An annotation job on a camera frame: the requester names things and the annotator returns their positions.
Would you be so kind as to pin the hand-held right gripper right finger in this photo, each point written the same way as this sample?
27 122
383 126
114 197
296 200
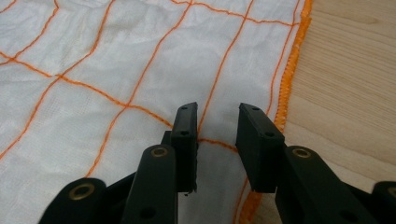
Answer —
258 152

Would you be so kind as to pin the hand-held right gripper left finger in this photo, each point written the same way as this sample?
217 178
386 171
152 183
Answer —
185 146

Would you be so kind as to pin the white cloth with orange grid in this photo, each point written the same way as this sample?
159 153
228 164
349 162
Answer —
109 77

